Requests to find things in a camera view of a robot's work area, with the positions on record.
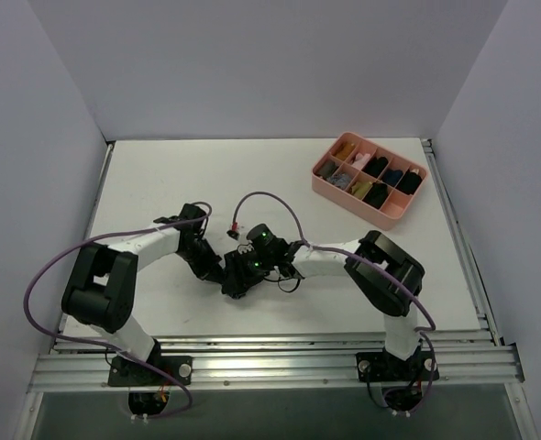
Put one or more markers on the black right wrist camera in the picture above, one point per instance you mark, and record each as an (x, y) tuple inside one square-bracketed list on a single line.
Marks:
[(265, 242)]

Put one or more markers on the pink white rolled garment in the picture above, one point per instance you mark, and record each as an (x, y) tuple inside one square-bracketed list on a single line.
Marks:
[(360, 160)]

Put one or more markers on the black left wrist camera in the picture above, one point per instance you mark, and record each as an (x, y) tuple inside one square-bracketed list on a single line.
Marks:
[(191, 215)]

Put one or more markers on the olive green rolled garment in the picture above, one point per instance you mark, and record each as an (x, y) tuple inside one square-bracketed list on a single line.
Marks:
[(360, 189)]

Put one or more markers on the mustard yellow rolled garment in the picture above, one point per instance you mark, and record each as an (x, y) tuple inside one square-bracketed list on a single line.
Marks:
[(345, 150)]

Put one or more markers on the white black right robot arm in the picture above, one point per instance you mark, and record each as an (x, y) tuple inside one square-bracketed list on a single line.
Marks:
[(386, 275)]

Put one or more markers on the grey patterned rolled garment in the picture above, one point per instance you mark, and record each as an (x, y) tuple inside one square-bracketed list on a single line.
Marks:
[(341, 180)]

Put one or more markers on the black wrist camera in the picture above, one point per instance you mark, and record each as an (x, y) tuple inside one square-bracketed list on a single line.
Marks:
[(191, 215), (265, 242)]

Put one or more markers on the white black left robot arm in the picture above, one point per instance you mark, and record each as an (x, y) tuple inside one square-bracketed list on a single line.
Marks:
[(101, 290)]

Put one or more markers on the navy white striped underwear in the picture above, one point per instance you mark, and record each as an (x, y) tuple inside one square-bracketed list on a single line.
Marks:
[(237, 295)]

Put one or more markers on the dark grey rolled garment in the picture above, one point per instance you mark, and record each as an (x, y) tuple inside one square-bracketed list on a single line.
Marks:
[(327, 169)]

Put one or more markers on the pink divided organizer tray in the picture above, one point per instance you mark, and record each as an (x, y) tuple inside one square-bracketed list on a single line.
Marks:
[(371, 179)]

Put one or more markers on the dark blue rolled garment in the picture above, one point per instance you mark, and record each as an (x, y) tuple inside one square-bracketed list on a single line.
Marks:
[(392, 177)]

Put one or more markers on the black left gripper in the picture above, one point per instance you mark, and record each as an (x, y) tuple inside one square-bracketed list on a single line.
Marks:
[(211, 264)]

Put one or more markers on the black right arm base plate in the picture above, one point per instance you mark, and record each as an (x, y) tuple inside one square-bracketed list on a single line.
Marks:
[(383, 367)]

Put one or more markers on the black rolled garment front row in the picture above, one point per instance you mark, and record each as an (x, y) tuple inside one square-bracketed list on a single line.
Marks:
[(377, 195)]

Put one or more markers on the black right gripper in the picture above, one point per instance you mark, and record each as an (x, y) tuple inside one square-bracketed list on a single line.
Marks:
[(241, 277)]

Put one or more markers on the black rolled garment with tag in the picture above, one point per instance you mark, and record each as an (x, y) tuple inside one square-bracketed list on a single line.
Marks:
[(410, 182)]

